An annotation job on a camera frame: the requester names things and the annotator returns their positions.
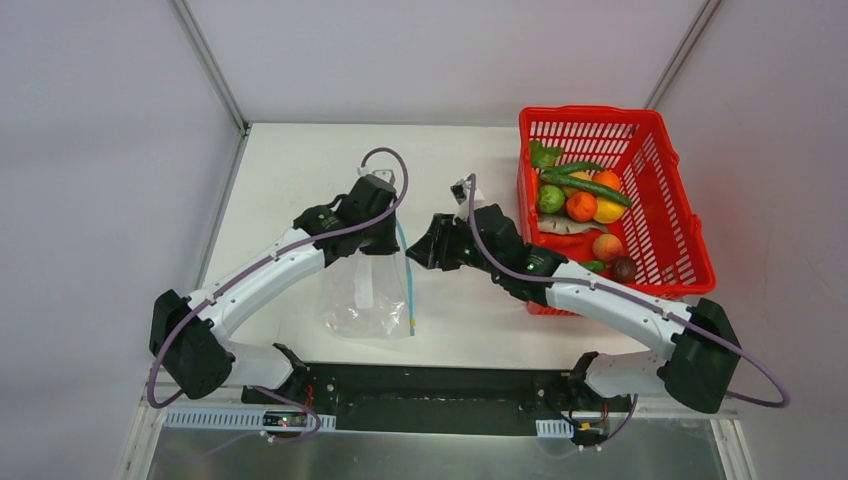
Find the green lime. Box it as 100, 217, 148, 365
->
536, 184, 567, 214

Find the orange tangerine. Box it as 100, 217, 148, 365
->
565, 191, 598, 222

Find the clear zip top bag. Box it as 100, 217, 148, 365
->
318, 226, 416, 341

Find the yellow orange with leaf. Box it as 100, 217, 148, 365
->
562, 171, 592, 198

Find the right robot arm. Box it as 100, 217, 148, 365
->
406, 204, 740, 414

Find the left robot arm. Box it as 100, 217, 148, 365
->
149, 173, 399, 405

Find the toy grey fish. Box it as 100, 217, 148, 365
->
537, 214, 609, 236

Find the red chili pepper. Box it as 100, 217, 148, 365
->
536, 233, 597, 251

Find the green lettuce leaf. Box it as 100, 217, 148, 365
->
528, 139, 564, 169

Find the green chili pepper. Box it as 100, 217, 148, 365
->
580, 260, 607, 273

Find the long green cucumber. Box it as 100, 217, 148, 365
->
539, 172, 633, 207

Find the peach fruit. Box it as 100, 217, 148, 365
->
591, 233, 626, 263

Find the yellow lemon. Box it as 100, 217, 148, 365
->
593, 197, 628, 225

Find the dark purple passion fruit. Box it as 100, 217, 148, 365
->
610, 256, 638, 284

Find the red plastic basket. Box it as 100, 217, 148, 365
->
517, 105, 716, 300

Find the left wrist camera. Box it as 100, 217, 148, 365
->
357, 166, 396, 186

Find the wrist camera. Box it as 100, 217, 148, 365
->
357, 166, 396, 186
450, 178, 487, 209

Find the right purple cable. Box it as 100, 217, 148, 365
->
465, 173, 791, 409

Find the purple cable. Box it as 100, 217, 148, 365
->
465, 173, 791, 409
146, 146, 410, 410

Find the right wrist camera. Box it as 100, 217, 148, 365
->
450, 178, 487, 209

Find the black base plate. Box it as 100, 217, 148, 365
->
241, 362, 632, 437

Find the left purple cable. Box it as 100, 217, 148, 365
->
146, 146, 410, 410

